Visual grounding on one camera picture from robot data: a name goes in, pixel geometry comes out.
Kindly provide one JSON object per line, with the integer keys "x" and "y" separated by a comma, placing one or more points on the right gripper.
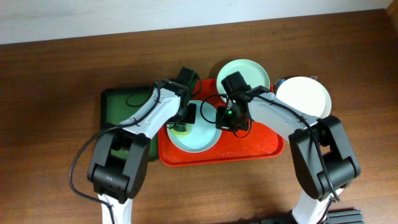
{"x": 228, "y": 121}

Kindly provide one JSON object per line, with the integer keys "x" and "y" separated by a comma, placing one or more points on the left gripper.
{"x": 189, "y": 113}

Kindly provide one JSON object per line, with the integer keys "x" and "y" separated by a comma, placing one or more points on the light blue plate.
{"x": 200, "y": 136}

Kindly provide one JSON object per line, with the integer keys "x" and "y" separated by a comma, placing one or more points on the yellow green scrub sponge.
{"x": 179, "y": 129}

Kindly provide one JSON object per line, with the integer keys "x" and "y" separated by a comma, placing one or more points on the white plate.
{"x": 304, "y": 94}

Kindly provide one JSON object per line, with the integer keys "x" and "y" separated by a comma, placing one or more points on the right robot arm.
{"x": 324, "y": 160}

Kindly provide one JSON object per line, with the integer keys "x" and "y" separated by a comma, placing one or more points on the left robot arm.
{"x": 119, "y": 163}

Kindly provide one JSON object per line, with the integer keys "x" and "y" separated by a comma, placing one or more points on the black tray with green water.
{"x": 114, "y": 109}

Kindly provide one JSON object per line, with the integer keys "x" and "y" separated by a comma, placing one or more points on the mint green plate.
{"x": 254, "y": 74}

